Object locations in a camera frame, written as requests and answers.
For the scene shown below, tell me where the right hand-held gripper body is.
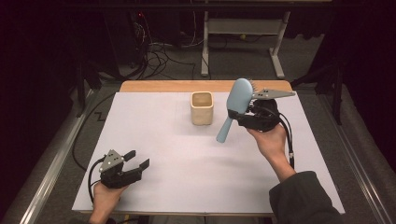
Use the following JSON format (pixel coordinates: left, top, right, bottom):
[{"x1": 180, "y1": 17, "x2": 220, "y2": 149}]
[{"x1": 237, "y1": 88, "x2": 297, "y2": 133}]

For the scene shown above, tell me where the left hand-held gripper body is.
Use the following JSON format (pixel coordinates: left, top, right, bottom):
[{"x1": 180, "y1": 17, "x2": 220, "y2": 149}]
[{"x1": 98, "y1": 149, "x2": 144, "y2": 189}]

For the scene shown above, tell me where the light blue hairbrush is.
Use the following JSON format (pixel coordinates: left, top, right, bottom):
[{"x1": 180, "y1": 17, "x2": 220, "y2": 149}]
[{"x1": 216, "y1": 77, "x2": 258, "y2": 144}]

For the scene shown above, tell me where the beige square cup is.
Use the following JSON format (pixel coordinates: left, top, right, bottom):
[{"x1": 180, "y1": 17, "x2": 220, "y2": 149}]
[{"x1": 190, "y1": 91, "x2": 215, "y2": 126}]

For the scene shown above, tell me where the person's left hand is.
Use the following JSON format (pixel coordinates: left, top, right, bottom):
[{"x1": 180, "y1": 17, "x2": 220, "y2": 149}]
[{"x1": 90, "y1": 181, "x2": 129, "y2": 218}]

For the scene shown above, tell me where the person's right hand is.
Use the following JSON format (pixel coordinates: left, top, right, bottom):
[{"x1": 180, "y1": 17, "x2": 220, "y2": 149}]
[{"x1": 247, "y1": 122, "x2": 289, "y2": 162}]

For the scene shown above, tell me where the white table sheet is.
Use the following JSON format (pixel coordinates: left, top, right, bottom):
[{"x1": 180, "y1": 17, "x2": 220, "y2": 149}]
[{"x1": 72, "y1": 91, "x2": 346, "y2": 216}]

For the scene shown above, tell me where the wooden table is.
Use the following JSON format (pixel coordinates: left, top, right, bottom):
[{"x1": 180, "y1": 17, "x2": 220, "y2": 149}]
[{"x1": 78, "y1": 79, "x2": 309, "y2": 218}]

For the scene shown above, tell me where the dark metal stand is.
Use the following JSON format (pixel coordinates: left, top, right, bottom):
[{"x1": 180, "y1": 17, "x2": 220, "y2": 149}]
[
  {"x1": 74, "y1": 59, "x2": 104, "y2": 119},
  {"x1": 290, "y1": 59, "x2": 346, "y2": 126}
]

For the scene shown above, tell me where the black computer tower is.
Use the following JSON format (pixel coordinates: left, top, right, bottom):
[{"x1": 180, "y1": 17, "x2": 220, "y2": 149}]
[{"x1": 104, "y1": 8, "x2": 151, "y2": 71}]

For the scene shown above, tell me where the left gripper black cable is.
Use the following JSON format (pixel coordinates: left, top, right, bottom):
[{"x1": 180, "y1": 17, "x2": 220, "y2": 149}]
[{"x1": 88, "y1": 157, "x2": 106, "y2": 204}]

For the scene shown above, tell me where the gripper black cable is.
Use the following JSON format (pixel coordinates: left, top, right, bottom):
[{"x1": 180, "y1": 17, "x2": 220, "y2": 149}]
[
  {"x1": 264, "y1": 106, "x2": 295, "y2": 171},
  {"x1": 88, "y1": 157, "x2": 106, "y2": 204}
]

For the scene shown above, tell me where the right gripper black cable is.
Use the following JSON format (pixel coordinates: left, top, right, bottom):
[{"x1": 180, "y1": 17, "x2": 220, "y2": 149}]
[{"x1": 264, "y1": 106, "x2": 295, "y2": 171}]

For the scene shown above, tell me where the black floor cable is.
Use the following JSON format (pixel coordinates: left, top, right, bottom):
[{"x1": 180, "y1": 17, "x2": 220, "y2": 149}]
[{"x1": 72, "y1": 91, "x2": 117, "y2": 172}]

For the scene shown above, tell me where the aluminium floor rail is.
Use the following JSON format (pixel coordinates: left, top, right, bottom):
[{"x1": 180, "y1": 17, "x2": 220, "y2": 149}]
[
  {"x1": 317, "y1": 92, "x2": 396, "y2": 224},
  {"x1": 18, "y1": 89, "x2": 95, "y2": 224}
]

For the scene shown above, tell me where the white metal desk frame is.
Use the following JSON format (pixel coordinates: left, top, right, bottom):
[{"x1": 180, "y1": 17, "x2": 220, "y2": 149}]
[{"x1": 200, "y1": 10, "x2": 292, "y2": 80}]

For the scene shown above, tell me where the tangle of floor cables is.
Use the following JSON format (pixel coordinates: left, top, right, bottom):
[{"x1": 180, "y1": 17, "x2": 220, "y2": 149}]
[{"x1": 134, "y1": 12, "x2": 198, "y2": 80}]

